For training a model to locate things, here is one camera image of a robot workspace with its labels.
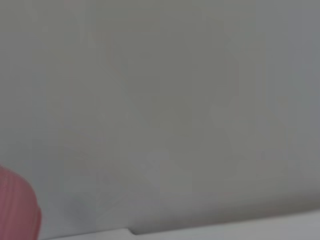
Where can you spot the pink plastic bowl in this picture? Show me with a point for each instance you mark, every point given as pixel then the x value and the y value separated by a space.
pixel 17 207

